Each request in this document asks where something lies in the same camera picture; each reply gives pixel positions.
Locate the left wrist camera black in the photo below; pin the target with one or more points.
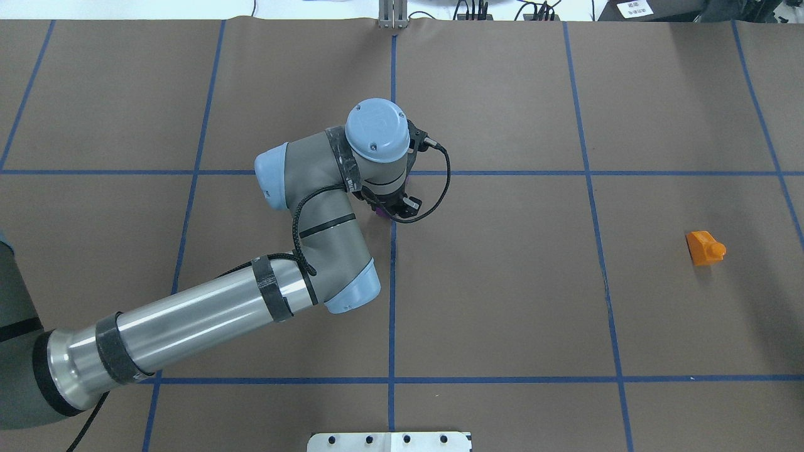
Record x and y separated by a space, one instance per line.
420 142

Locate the aluminium frame post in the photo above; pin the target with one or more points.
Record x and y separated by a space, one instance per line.
393 14

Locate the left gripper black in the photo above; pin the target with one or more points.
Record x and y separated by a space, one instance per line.
384 204

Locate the white camera pedestal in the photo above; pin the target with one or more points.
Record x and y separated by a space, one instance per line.
392 441

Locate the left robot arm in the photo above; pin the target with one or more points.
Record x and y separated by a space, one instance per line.
49 376

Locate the orange trapezoid block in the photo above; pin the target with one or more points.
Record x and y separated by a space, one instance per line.
704 250

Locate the purple trapezoid block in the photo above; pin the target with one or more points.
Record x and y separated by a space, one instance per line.
379 213

